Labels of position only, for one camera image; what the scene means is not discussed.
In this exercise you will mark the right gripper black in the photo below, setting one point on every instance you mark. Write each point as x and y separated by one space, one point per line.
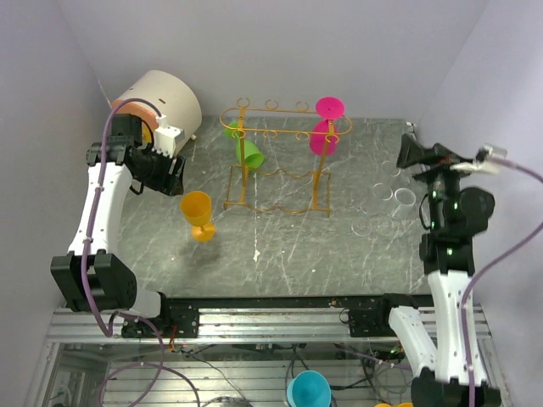
439 158

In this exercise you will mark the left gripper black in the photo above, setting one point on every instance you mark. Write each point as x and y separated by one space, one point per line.
170 184

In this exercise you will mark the orange plastic wine glass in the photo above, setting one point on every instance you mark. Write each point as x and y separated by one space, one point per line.
196 208

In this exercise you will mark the pink plastic wine glass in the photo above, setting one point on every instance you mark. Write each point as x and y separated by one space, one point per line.
328 109

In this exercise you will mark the green plastic wine glass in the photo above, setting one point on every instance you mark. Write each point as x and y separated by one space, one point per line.
246 151

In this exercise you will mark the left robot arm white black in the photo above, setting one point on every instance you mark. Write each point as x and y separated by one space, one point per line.
91 276

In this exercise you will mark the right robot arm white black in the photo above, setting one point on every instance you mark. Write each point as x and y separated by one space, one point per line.
447 369

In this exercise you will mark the white cylindrical bread box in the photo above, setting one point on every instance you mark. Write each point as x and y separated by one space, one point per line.
159 93

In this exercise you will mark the orange cup below table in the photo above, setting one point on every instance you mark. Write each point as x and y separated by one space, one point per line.
406 404

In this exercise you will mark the teal plastic cup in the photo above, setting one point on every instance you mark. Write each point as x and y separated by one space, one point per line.
309 389

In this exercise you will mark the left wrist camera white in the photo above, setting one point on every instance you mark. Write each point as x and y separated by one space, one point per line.
168 139

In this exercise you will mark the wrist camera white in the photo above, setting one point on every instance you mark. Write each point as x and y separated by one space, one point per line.
168 139
482 162

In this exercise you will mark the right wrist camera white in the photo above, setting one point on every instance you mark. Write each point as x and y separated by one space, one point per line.
482 162

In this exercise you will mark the gold wire wine glass rack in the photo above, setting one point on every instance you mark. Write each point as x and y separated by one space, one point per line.
283 136

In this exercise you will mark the aluminium rail frame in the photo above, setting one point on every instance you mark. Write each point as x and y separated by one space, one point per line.
226 326

